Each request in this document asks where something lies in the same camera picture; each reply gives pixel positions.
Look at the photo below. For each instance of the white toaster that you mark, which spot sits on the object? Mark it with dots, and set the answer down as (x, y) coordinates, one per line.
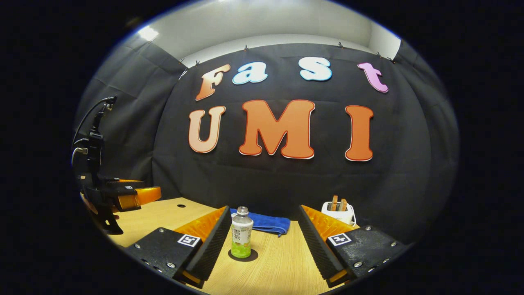
(339, 216)

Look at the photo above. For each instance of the white green water bottle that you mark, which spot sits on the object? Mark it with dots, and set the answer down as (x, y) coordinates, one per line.
(241, 235)

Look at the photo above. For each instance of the toast slice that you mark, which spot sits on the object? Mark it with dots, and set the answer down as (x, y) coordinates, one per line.
(344, 205)
(334, 203)

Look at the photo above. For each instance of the black backdrop cloth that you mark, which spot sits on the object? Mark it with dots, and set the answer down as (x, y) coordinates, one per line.
(266, 180)

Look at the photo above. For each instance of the blue folded towel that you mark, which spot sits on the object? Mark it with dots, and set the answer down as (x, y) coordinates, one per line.
(268, 223)

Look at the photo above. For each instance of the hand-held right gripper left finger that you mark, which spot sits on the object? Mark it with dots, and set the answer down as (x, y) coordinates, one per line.
(213, 243)

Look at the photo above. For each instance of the dark brown round coaster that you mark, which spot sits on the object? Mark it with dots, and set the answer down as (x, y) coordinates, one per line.
(254, 255)

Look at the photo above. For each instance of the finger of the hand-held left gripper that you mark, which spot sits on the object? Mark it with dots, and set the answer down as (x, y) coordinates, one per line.
(123, 183)
(137, 197)

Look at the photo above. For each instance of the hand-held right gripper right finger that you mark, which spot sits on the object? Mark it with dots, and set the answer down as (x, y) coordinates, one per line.
(317, 246)

